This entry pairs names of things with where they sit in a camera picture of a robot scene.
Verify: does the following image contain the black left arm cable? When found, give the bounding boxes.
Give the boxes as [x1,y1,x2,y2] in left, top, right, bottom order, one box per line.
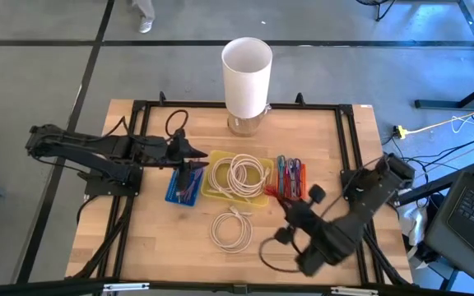
[165,109,190,140]

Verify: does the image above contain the black metal floor stand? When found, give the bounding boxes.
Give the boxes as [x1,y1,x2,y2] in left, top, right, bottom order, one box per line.
[413,0,474,111]

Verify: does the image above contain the blue cable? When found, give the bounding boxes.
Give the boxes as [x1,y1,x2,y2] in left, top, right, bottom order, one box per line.
[276,155,287,186]

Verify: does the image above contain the black cable bundle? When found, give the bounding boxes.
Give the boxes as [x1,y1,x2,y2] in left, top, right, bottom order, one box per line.
[362,221,411,287]
[72,196,136,280]

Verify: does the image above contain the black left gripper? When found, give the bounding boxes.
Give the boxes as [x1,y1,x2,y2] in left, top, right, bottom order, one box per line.
[154,130,210,191]

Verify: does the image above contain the orange plastic basket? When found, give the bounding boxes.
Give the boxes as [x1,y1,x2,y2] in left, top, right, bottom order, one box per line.
[273,158,308,201]

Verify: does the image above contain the grey laptop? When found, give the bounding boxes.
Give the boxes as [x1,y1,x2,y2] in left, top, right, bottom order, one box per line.
[424,123,474,294]

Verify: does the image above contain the white plastic bag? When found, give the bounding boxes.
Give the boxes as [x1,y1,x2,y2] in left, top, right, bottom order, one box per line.
[396,187,427,247]

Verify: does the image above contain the beige USB cable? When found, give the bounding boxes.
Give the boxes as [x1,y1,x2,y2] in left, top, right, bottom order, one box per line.
[226,154,272,199]
[210,206,254,254]
[207,155,240,199]

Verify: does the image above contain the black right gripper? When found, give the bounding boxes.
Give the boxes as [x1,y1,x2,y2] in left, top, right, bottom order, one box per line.
[273,184,328,246]

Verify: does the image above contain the blue plastic basket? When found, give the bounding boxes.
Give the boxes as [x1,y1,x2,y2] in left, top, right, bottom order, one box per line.
[165,166,206,208]

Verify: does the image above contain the person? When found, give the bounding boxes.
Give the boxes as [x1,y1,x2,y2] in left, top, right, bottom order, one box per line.
[131,0,156,35]

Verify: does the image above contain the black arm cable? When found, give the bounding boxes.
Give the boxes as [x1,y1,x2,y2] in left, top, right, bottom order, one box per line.
[165,109,190,140]
[258,236,304,275]

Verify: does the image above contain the yellow extension cord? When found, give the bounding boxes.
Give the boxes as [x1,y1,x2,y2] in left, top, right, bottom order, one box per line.
[393,101,474,140]

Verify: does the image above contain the black front crossbar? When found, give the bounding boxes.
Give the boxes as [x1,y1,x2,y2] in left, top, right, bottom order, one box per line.
[0,277,474,296]

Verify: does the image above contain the white cylindrical lamp shade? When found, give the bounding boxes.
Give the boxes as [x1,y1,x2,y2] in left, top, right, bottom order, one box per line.
[221,36,274,119]

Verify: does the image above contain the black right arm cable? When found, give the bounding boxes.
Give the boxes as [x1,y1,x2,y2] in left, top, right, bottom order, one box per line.
[258,236,304,275]

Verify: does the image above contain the purple cable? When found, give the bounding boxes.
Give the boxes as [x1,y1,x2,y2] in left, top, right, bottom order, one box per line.
[286,157,303,194]

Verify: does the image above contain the black aluminium table frame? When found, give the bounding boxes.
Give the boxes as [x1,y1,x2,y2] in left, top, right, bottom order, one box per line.
[96,90,388,288]

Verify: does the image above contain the yellow translucent plastic bin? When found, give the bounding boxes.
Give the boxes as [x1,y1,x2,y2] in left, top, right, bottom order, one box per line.
[200,150,276,208]

